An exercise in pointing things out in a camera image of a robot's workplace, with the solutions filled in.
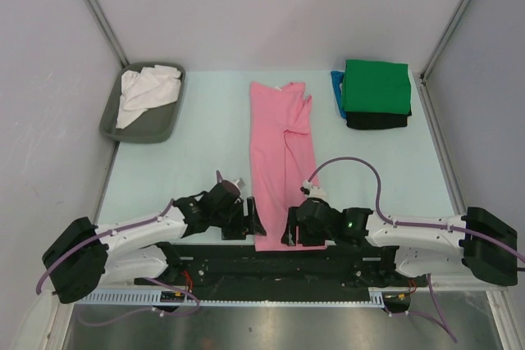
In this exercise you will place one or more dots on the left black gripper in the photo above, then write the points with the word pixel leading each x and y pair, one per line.
pixel 239 230

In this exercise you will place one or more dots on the right aluminium frame post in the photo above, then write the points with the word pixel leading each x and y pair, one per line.
pixel 452 25

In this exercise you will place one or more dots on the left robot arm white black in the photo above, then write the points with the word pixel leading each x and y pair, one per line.
pixel 86 255

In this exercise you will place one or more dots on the green folded t shirt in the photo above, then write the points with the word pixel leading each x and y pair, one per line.
pixel 376 87

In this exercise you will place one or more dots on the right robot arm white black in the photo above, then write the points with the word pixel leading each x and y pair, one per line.
pixel 477 242

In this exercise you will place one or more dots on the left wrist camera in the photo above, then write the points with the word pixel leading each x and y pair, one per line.
pixel 235 186

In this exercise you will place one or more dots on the aluminium frame post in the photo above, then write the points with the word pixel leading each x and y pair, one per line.
pixel 452 25
pixel 107 31

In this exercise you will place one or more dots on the grey fabric basket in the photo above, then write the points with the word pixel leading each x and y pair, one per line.
pixel 154 126

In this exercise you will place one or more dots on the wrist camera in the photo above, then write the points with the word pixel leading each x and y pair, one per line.
pixel 235 186
pixel 309 190

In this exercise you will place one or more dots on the black folded t shirt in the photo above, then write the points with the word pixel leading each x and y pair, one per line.
pixel 376 120

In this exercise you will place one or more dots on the blue folded t shirt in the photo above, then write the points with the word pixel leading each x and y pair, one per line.
pixel 337 81

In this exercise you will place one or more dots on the left aluminium frame post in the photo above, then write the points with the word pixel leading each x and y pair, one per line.
pixel 107 31

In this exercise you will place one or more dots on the pink t shirt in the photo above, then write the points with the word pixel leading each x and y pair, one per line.
pixel 281 157

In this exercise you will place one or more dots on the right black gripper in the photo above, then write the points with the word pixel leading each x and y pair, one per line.
pixel 289 236

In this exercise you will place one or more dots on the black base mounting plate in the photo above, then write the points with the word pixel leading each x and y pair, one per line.
pixel 239 273

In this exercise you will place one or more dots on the white t shirt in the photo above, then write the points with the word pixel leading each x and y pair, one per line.
pixel 152 87

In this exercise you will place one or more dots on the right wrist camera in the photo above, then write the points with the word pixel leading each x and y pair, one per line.
pixel 309 190

